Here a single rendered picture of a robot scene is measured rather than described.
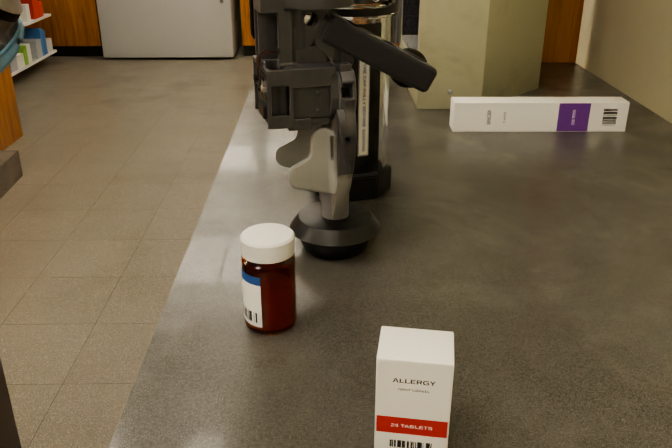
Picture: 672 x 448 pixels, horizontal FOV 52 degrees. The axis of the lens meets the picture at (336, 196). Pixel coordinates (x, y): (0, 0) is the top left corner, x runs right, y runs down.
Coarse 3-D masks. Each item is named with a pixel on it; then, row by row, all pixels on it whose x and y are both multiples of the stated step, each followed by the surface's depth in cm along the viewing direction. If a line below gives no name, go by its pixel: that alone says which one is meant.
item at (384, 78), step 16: (368, 0) 80; (384, 0) 78; (384, 16) 73; (384, 32) 75; (384, 80) 78; (384, 96) 78; (384, 112) 79; (384, 128) 80; (384, 144) 81; (384, 160) 82; (352, 176) 80
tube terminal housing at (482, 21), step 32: (448, 0) 110; (480, 0) 110; (512, 0) 115; (544, 0) 123; (448, 32) 112; (480, 32) 112; (512, 32) 118; (544, 32) 126; (448, 64) 114; (480, 64) 114; (512, 64) 121; (416, 96) 118; (448, 96) 117; (480, 96) 117; (512, 96) 124
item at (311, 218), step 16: (304, 208) 70; (320, 208) 70; (352, 208) 70; (304, 224) 67; (320, 224) 67; (336, 224) 67; (352, 224) 67; (368, 224) 67; (304, 240) 66; (320, 240) 66; (336, 240) 66; (352, 240) 66; (368, 240) 68; (320, 256) 68; (336, 256) 67; (352, 256) 68
